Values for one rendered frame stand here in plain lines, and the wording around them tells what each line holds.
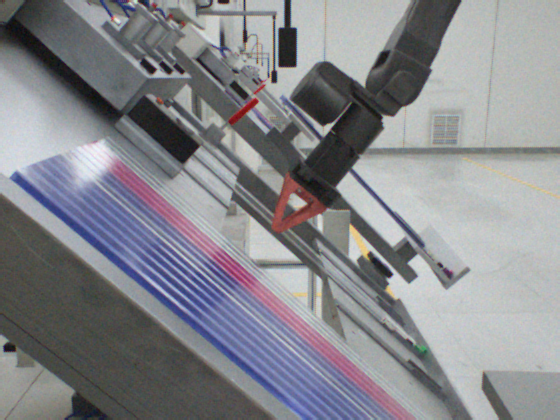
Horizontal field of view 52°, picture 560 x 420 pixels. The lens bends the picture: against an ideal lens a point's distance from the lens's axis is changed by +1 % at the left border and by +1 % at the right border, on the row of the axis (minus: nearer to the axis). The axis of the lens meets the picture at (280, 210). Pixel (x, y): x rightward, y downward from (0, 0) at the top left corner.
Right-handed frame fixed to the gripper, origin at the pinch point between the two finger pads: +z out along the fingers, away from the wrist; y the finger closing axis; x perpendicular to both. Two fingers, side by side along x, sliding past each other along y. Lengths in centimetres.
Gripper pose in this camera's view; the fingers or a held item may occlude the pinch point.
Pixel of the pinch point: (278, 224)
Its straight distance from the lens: 79.6
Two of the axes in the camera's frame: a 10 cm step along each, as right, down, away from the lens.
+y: 0.3, 2.1, -9.8
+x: 7.8, 6.1, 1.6
